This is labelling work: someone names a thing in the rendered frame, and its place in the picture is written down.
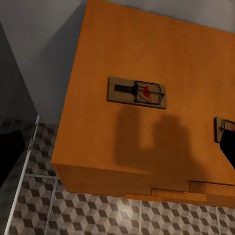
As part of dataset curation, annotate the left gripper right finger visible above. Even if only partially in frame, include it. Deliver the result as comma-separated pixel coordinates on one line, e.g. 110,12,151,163
220,130,235,168

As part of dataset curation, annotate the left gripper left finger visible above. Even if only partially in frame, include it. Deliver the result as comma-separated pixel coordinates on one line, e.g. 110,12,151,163
0,130,25,188

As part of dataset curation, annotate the mousetrap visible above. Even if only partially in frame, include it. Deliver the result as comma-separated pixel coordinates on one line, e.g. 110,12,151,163
108,76,167,110
214,117,235,144

